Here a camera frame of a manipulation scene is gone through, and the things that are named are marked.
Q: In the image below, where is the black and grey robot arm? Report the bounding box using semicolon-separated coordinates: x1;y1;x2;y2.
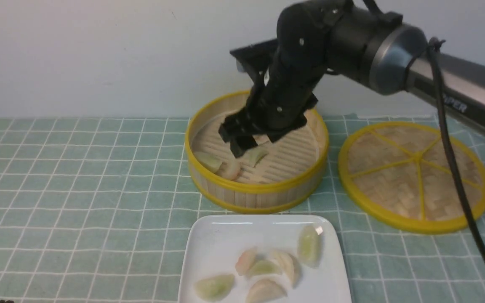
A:
218;0;485;158

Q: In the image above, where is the green dumpling on plate left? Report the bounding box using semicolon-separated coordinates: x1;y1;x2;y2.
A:
194;274;235;303

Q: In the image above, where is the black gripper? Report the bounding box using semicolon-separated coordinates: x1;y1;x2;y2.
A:
218;50;324;159

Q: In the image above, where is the white dumpling on plate bottom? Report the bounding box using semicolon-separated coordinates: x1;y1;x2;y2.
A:
245;279;287;303

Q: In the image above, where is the white square plate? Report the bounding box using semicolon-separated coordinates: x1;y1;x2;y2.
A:
178;215;354;303

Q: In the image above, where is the pink dumpling steamer front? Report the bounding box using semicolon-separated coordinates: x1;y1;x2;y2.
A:
216;159;241;181

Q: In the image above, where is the small green dumpling on plate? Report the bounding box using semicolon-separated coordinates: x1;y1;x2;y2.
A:
245;259;282;278

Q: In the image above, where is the green dumpling steamer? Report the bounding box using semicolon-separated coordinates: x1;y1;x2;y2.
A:
298;224;323;268
194;151;223;174
246;146;268;167

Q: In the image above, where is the yellow rimmed woven steamer lid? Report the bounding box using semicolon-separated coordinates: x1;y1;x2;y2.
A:
337;122;468;234

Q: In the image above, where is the white dumpling on plate right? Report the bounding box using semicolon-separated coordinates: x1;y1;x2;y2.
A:
271;249;301;288

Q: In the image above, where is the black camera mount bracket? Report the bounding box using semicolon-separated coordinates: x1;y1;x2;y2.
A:
229;39;278;82

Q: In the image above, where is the white dumpling on plate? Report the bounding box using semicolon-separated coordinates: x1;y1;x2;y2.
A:
271;249;301;288
245;279;287;303

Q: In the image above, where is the yellow rimmed bamboo steamer basket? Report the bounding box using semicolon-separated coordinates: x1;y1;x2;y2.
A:
184;91;330;214

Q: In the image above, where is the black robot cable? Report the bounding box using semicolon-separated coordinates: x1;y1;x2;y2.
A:
362;0;485;303

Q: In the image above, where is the pink dumpling on plate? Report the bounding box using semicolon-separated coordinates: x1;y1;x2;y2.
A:
235;247;258;276

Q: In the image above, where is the green checkered tablecloth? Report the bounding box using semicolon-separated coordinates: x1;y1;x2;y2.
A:
0;115;485;303

